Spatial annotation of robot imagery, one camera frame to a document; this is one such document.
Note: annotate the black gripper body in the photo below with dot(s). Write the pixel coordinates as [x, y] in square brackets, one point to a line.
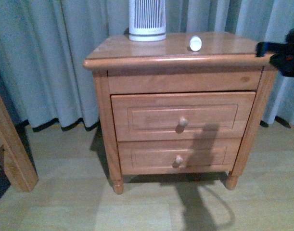
[283, 57]

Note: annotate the white medicine bottle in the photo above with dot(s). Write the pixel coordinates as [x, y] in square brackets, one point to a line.
[195, 43]

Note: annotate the drawer round knob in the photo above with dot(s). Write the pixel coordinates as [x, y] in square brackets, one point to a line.
[178, 161]
[183, 122]

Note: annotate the wooden drawer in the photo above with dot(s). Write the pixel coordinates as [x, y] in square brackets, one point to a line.
[154, 117]
[157, 157]

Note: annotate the wooden nightstand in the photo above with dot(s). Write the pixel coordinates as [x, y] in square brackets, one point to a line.
[225, 63]

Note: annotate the white slatted air purifier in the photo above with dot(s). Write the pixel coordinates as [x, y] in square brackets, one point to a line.
[147, 20]

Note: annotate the grey-green curtain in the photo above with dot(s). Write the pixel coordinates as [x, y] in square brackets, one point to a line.
[43, 44]

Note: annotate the wooden bed frame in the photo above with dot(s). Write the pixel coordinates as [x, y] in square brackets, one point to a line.
[13, 156]

